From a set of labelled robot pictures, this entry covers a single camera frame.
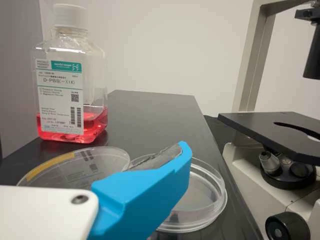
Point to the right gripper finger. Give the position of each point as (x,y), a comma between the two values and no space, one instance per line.
(140,197)

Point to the petri dish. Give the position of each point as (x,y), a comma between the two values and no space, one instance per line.
(65,167)
(200,190)

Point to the red liquid bottle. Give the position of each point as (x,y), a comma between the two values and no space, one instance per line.
(67,82)

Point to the cream microscope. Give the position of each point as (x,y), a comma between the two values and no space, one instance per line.
(272,150)

